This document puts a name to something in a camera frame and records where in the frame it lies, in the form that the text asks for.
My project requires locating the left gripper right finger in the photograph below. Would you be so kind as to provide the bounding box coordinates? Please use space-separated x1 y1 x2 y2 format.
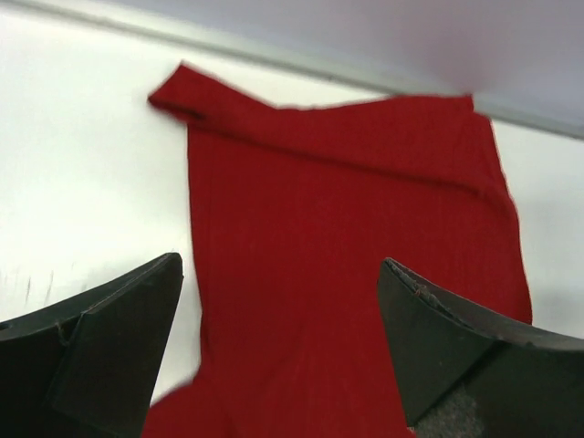
378 258 583 438

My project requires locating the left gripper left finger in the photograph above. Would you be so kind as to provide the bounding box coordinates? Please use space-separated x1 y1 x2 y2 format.
1 253 183 437

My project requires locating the red t-shirt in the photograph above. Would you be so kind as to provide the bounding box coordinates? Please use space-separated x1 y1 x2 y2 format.
143 66 532 437

